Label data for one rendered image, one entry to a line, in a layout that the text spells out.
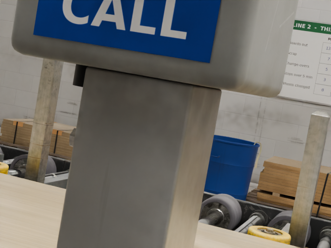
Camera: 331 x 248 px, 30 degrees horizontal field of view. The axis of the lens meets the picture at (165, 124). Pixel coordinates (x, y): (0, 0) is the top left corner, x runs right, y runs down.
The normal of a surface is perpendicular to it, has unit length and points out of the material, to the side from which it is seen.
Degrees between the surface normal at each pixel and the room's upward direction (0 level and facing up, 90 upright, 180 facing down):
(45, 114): 90
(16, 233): 0
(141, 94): 90
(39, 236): 0
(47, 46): 105
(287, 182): 90
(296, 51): 90
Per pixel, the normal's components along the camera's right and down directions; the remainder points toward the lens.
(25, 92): -0.33, 0.01
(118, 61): -0.36, 0.26
